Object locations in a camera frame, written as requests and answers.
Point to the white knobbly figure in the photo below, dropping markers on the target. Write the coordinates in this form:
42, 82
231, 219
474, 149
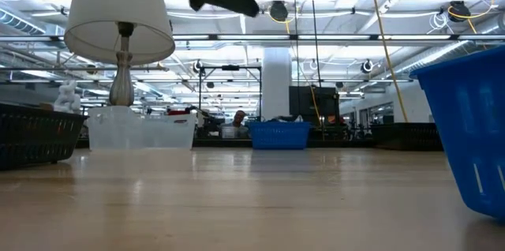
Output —
67, 99

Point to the small round ceiling reel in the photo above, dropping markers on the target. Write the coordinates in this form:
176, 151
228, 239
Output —
367, 65
197, 65

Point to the red tool chest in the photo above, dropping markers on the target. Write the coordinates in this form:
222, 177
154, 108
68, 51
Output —
179, 112

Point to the white shade silver table lamp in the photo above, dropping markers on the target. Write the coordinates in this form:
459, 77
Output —
110, 2

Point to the white building column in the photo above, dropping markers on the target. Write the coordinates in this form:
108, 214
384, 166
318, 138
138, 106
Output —
276, 77

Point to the clear plastic storage bin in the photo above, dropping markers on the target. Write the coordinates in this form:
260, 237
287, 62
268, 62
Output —
138, 132

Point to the black slotted plastic basket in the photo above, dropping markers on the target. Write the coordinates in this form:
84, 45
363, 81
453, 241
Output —
406, 138
35, 136

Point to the black cabinet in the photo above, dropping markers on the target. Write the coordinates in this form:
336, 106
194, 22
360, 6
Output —
304, 101

